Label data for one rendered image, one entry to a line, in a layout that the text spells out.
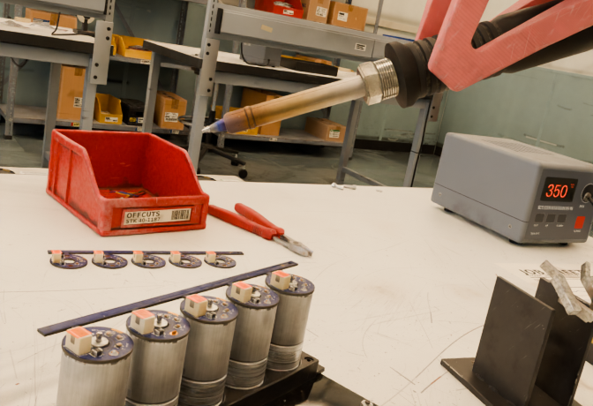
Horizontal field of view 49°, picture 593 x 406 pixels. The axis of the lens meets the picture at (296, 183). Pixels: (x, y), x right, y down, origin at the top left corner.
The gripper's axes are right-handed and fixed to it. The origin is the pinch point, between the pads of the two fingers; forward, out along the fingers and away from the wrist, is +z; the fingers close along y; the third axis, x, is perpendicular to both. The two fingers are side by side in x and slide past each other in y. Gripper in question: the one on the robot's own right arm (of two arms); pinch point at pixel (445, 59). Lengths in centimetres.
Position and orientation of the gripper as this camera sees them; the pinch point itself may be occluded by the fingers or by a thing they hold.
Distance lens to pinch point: 25.3
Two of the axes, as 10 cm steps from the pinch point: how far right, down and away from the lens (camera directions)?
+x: 7.6, 6.0, 2.5
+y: 1.2, 2.5, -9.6
